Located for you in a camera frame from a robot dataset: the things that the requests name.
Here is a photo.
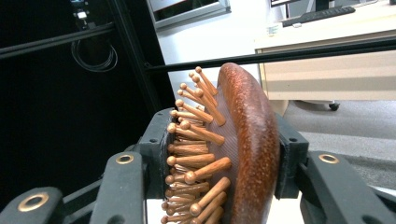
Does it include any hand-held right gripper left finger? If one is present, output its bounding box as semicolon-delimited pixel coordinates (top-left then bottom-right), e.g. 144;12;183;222
90;107;174;224

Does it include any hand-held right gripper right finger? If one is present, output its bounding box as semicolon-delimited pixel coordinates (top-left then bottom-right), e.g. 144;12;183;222
275;113;396;224

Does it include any brown wooden hairbrush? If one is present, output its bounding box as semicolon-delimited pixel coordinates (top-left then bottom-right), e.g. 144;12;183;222
160;62;281;224

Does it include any black curtain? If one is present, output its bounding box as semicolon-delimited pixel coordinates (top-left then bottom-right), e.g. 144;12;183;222
0;0;157;216

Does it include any light wooden desk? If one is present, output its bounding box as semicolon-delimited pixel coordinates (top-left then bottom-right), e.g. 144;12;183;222
254;0;396;117

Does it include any white cabinet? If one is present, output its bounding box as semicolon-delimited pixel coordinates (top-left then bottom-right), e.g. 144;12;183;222
153;0;289;97

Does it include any black keyboard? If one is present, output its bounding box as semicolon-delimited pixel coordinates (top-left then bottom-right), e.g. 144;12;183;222
281;6;357;28

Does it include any small black device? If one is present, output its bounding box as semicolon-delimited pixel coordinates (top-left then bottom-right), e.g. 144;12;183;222
69;0;91;31

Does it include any grey framed panel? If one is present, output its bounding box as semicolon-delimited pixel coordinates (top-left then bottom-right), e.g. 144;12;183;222
146;0;233;31

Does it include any coiled black cable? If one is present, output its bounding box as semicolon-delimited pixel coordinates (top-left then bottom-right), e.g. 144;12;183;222
70;39;119;74

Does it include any black frame post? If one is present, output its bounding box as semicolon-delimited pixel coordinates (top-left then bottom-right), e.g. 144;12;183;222
106;0;176;117

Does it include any black horizontal frame bar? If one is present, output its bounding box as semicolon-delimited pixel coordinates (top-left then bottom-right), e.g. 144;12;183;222
145;35;396;75

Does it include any black side frame bar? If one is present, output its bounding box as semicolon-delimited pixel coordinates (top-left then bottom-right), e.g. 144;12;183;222
0;22;115;61

